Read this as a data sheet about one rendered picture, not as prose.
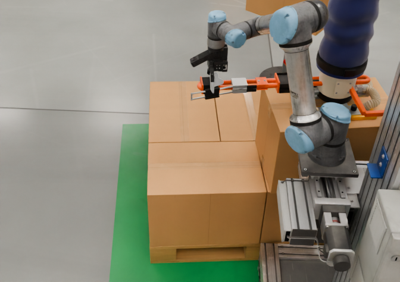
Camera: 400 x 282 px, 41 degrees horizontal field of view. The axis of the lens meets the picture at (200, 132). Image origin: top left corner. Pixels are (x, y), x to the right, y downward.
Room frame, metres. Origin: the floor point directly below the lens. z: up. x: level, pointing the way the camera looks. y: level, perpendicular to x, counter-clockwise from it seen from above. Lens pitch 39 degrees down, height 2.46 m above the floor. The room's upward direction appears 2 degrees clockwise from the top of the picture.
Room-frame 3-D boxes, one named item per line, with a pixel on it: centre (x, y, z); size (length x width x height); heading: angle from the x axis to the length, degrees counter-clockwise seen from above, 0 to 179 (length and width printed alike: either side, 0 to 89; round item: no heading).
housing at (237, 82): (2.05, -0.17, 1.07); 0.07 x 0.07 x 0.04; 7
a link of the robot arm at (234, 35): (1.95, -0.13, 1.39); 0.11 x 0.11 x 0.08; 36
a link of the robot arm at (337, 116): (1.62, -0.51, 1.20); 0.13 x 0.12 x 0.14; 126
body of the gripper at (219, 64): (2.02, -0.06, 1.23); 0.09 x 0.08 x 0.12; 97
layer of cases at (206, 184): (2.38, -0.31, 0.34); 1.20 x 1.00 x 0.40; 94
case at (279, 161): (2.11, -0.63, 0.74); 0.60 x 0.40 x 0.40; 98
